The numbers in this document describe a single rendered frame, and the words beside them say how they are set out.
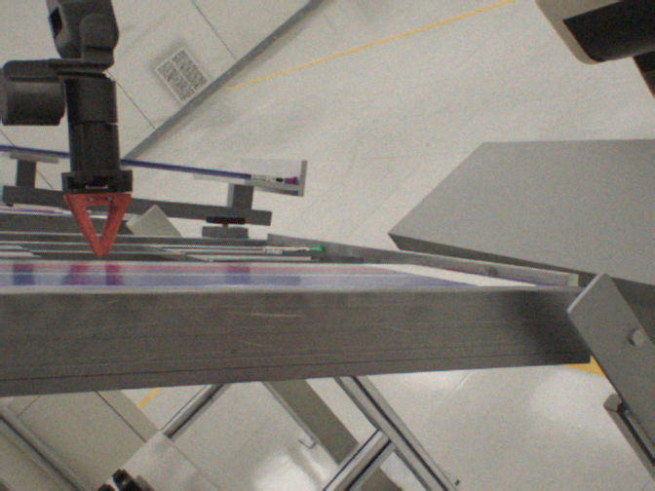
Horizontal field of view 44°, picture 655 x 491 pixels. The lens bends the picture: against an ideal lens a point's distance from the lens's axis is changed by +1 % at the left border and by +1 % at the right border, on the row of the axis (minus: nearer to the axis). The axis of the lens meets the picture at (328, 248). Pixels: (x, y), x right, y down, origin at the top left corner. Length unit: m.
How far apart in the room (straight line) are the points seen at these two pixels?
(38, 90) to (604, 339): 0.64
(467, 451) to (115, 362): 1.38
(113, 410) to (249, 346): 1.53
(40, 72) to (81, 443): 1.24
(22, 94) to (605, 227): 0.68
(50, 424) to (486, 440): 0.99
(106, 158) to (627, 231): 0.60
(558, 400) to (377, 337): 1.24
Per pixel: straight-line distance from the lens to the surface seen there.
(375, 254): 0.97
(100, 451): 2.08
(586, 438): 1.69
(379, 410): 1.45
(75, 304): 0.51
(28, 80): 0.97
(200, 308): 0.53
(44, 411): 2.03
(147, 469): 1.22
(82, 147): 0.98
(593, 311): 0.64
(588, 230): 1.03
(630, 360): 0.68
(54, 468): 2.04
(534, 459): 1.72
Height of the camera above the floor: 1.10
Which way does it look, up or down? 20 degrees down
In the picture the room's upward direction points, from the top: 38 degrees counter-clockwise
